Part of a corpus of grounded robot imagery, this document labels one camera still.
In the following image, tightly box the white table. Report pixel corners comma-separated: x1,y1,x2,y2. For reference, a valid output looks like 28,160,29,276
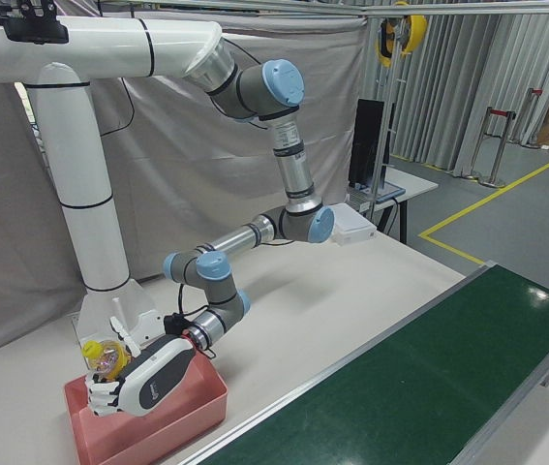
346,167,440,243

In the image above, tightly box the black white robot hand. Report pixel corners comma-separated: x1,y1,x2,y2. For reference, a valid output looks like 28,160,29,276
84,302,199,419

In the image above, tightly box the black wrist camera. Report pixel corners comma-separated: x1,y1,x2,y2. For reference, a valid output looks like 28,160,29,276
162,313,193,338

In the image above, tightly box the metal stanchion post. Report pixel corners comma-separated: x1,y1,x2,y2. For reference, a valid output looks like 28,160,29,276
520,86,549,149
468,106,494,181
489,109,517,189

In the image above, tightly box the yellow cable reel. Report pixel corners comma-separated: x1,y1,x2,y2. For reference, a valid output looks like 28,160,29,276
375,13,429,69

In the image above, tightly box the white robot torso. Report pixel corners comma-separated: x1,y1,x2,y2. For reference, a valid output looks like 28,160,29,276
0,14,225,348

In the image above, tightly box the black flat monitor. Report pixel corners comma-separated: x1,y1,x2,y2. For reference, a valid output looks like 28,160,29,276
349,98,396,193

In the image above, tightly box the pink plastic basket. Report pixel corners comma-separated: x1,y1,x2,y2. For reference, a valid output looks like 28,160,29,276
64,351,229,465

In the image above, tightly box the green conveyor belt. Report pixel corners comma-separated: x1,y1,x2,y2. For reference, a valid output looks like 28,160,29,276
184,261,549,465

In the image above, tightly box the black head camera mount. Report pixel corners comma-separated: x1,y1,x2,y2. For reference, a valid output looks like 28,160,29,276
0,0,70,45

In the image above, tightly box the orange drink bottle yellow cap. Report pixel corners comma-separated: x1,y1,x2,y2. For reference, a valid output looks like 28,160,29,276
81,339,133,380

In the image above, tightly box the white plastic box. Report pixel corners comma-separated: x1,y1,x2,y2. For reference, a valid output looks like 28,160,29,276
330,202,380,246

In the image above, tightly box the grey pleated curtain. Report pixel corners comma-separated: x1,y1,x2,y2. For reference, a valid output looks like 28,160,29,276
360,12,549,178

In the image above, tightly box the grey backdrop cloth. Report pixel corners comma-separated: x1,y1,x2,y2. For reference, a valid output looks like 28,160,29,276
0,0,370,364

